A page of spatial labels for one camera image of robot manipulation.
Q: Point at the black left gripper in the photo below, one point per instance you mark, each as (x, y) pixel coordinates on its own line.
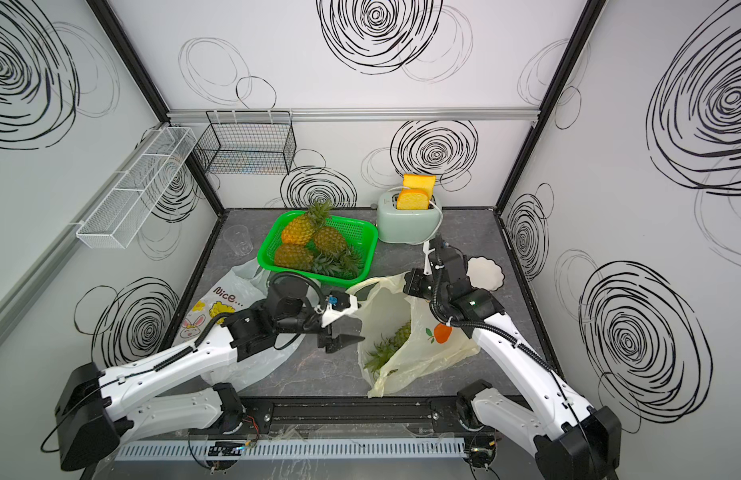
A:
(337, 342)

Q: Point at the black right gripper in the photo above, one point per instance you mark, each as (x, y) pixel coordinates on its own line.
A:
(411, 285)

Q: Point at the green pineapple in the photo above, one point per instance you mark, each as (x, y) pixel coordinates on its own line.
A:
(336, 258)
(386, 348)
(301, 258)

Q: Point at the yellowish fruit print plastic bag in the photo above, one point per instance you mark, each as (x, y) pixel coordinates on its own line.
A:
(431, 347)

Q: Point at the yellow ripe pineapple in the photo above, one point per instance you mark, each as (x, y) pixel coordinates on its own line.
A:
(302, 229)

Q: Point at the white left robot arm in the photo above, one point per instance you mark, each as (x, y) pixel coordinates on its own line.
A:
(103, 409)

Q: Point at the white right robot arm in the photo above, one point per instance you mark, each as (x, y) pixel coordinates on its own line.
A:
(567, 437)

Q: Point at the green pineapple front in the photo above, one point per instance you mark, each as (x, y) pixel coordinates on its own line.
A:
(301, 258)

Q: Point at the white bunny print plastic bag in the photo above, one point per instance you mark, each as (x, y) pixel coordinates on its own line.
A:
(238, 290)

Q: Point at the white scalloped plate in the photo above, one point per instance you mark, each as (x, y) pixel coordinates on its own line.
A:
(485, 274)

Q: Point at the mint green toaster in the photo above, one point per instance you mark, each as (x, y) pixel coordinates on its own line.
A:
(412, 227)

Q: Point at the green plastic basket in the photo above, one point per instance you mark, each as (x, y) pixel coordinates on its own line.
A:
(361, 236)

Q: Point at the front toast slice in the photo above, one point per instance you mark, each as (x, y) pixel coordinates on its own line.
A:
(412, 199)

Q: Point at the toast slice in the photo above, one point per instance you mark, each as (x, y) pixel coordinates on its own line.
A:
(412, 199)
(424, 183)

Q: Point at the back toast slice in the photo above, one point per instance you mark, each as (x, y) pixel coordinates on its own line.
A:
(424, 183)

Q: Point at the clear plastic cup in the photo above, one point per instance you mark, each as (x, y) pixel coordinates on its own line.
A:
(238, 239)

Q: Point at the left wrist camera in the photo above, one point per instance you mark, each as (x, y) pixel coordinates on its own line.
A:
(338, 305)

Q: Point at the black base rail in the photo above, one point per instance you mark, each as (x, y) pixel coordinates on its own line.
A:
(268, 415)

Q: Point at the grey slotted cable duct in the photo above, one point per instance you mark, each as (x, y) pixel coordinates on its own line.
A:
(293, 449)

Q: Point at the black wire wall basket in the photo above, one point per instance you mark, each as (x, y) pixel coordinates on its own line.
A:
(255, 142)

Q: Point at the white mesh wall shelf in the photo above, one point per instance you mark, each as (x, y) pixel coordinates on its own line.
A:
(119, 215)

